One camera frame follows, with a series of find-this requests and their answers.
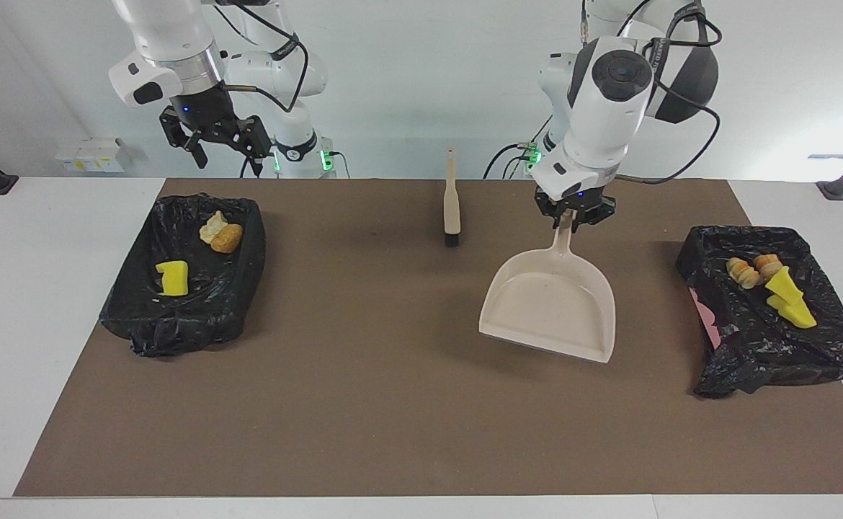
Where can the beige hand brush black bristles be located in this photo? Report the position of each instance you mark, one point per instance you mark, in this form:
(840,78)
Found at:
(451,209)

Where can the angular beige bread chunk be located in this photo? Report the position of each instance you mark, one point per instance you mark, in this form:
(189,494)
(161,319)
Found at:
(767,265)

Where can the beige plastic dustpan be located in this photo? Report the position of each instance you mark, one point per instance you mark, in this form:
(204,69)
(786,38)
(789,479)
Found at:
(551,303)

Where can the striped croissant piece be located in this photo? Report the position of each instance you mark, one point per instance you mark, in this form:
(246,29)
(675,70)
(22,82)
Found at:
(212,227)

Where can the brown cork-shaped bread roll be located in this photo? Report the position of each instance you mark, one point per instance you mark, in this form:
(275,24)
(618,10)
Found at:
(228,239)

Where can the notched yellow sponge piece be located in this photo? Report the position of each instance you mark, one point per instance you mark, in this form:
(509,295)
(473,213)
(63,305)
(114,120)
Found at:
(173,280)

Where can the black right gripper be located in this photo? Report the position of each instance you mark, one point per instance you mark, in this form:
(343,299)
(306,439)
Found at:
(212,119)

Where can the pink bin with black bag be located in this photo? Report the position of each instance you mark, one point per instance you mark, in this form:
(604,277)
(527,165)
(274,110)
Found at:
(774,346)

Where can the rounded beige bread chunk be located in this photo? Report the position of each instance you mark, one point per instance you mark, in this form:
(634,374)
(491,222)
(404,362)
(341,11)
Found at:
(743,274)

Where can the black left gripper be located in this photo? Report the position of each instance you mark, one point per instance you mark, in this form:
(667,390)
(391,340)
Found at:
(576,200)

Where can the bin lined with black bag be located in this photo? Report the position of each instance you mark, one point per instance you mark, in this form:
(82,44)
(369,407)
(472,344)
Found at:
(176,324)

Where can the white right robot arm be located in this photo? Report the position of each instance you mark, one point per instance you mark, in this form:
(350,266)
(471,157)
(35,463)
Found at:
(169,43)

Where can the white wall socket box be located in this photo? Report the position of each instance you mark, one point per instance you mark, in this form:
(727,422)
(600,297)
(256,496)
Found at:
(94,155)

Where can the brown table mat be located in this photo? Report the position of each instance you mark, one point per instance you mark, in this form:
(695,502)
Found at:
(393,432)

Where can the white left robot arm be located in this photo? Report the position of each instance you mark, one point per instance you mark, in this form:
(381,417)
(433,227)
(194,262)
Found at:
(601,122)

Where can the yellow sponge with green side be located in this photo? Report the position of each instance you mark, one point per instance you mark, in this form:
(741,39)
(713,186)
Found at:
(783,285)

